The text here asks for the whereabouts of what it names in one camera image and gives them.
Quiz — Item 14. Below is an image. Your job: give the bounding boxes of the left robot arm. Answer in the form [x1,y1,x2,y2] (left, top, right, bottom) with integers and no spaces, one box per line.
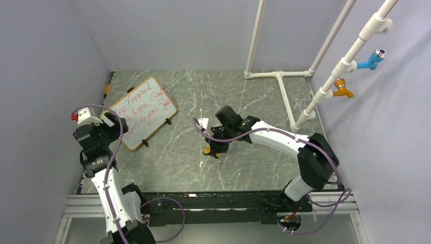
[71,107,156,243]

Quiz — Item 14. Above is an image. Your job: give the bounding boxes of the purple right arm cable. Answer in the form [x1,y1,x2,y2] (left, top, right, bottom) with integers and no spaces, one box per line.
[192,116,353,235]

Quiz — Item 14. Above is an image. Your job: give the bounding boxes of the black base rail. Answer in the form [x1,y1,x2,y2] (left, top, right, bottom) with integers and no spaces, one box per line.
[76,183,345,227]

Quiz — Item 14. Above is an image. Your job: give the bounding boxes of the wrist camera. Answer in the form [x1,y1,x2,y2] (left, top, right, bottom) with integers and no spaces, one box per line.
[70,107,103,127]
[197,118,209,131]

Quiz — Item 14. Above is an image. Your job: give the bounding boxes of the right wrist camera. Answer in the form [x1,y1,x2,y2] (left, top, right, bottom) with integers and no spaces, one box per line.
[197,118,209,131]

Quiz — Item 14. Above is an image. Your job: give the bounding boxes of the yellow whiteboard eraser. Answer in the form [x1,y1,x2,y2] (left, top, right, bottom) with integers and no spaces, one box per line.
[203,145,222,159]

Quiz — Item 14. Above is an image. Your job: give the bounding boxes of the orange faucet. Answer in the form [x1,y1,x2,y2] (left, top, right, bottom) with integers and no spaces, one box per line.
[333,79,354,98]

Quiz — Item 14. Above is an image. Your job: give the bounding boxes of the yellow black tool at wall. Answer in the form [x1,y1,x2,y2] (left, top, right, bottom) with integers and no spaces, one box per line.
[103,84,110,99]

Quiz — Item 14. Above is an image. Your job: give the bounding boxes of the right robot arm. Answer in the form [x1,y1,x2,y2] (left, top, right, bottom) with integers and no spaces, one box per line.
[195,106,339,211]

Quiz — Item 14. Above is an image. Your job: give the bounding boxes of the aluminium frame rail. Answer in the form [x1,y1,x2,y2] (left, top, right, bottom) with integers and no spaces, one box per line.
[53,192,370,244]

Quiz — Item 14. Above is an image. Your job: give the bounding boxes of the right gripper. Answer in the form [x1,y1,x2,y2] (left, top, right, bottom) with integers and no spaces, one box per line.
[205,126,236,154]

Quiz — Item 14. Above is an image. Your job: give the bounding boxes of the white PVC pipe frame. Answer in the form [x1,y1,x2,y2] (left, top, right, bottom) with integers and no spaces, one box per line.
[243,1,397,132]

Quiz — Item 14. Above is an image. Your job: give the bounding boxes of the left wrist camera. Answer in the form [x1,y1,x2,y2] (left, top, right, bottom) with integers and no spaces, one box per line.
[70,107,103,127]

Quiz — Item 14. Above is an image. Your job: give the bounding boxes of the yellow framed whiteboard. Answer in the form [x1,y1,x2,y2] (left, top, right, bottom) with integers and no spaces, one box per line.
[100,76,178,151]

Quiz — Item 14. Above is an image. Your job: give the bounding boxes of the blue faucet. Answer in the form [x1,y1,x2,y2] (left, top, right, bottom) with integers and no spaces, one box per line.
[357,49,387,71]

